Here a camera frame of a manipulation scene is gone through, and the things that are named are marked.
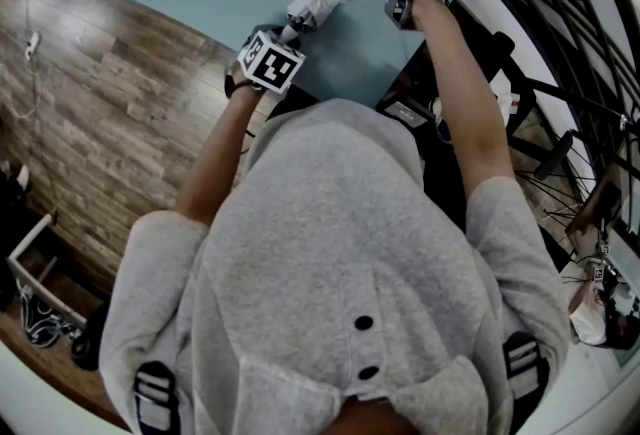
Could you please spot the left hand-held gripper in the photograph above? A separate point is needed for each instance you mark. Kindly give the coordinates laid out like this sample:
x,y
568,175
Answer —
x,y
272,67

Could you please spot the person's right forearm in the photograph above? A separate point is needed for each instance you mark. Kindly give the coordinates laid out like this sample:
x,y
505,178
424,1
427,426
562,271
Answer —
x,y
465,113

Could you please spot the person's left forearm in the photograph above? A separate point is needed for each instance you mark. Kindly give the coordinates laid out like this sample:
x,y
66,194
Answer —
x,y
215,163

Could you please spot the black waist box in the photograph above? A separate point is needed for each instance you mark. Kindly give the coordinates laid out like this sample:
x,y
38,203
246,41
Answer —
x,y
405,112

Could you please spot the grey hooded sweatshirt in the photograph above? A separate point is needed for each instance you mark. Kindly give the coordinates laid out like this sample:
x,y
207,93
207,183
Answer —
x,y
330,233

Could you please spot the white plastic bag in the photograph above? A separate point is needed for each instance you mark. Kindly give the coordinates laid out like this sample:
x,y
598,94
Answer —
x,y
505,98

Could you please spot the white power strip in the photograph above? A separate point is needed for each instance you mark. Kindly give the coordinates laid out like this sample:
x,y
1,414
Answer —
x,y
32,45

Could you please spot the black bicycle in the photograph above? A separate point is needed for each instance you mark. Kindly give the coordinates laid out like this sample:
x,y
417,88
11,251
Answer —
x,y
555,155

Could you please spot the white shelf frame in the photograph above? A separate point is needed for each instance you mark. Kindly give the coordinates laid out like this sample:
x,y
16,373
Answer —
x,y
30,238

